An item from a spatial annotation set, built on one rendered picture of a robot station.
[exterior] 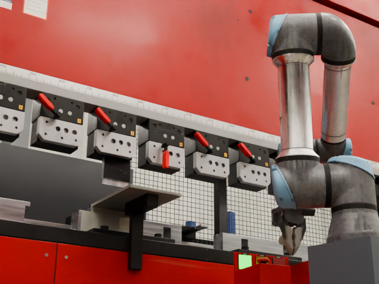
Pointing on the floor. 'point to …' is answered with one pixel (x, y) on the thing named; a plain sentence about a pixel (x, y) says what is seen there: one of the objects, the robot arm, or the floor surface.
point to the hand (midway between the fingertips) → (292, 251)
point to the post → (220, 207)
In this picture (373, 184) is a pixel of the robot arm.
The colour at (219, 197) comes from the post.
